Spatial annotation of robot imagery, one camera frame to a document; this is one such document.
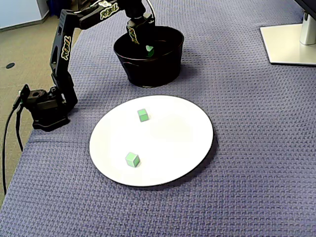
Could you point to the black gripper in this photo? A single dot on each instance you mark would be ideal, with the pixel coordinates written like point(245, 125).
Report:
point(133, 34)

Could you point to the black round floor cap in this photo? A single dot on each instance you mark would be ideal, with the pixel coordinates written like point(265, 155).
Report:
point(10, 65)

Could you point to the white monitor stand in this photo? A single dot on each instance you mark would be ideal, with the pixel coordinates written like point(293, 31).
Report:
point(286, 44)

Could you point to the black metal bucket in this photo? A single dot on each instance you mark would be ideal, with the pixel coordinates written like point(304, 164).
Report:
point(158, 71)

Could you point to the white cabinet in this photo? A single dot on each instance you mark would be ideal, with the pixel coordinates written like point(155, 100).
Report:
point(17, 12)

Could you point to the green cube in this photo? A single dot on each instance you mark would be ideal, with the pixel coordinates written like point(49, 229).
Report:
point(132, 159)
point(149, 51)
point(143, 115)

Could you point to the blue woven cloth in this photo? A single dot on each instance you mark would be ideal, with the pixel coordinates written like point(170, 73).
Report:
point(247, 148)

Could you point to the white round plate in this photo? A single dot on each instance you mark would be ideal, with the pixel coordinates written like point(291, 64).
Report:
point(168, 148)

